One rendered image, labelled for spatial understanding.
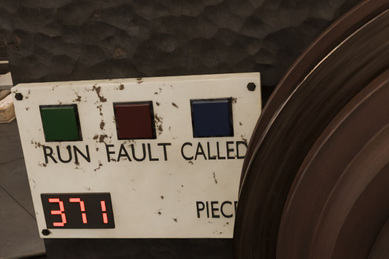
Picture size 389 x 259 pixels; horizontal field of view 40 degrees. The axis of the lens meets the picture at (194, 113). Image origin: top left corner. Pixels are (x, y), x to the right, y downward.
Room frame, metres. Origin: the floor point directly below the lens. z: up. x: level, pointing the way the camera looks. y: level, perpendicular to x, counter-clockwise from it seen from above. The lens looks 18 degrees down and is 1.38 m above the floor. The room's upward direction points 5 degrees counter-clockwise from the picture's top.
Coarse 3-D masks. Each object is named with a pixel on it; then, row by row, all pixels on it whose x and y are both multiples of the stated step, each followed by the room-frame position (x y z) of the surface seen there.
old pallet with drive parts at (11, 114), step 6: (0, 90) 4.98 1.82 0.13; (6, 90) 4.91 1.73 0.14; (0, 96) 4.72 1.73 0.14; (6, 96) 5.16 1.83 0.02; (0, 102) 4.49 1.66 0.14; (6, 102) 4.48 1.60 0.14; (12, 102) 4.48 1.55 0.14; (0, 108) 4.36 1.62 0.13; (6, 108) 4.36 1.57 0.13; (12, 108) 4.46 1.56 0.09; (0, 114) 4.36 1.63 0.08; (6, 114) 4.36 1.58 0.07; (12, 114) 4.43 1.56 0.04; (0, 120) 4.36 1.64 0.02; (6, 120) 4.36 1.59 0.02
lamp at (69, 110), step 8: (48, 112) 0.54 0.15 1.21; (56, 112) 0.54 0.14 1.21; (64, 112) 0.53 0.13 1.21; (72, 112) 0.53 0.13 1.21; (48, 120) 0.54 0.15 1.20; (56, 120) 0.54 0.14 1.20; (64, 120) 0.53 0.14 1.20; (72, 120) 0.53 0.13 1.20; (48, 128) 0.54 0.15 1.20; (56, 128) 0.54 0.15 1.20; (64, 128) 0.53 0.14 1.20; (72, 128) 0.53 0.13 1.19; (48, 136) 0.54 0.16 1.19; (56, 136) 0.54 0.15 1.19; (64, 136) 0.53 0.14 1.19; (72, 136) 0.53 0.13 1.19
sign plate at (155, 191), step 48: (48, 96) 0.54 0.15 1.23; (96, 96) 0.53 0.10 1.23; (144, 96) 0.52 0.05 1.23; (192, 96) 0.52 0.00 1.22; (240, 96) 0.51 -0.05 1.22; (48, 144) 0.54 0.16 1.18; (96, 144) 0.53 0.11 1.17; (144, 144) 0.52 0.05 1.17; (192, 144) 0.52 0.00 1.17; (240, 144) 0.51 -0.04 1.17; (48, 192) 0.54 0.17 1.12; (96, 192) 0.54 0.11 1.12; (144, 192) 0.53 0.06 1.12; (192, 192) 0.52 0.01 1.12
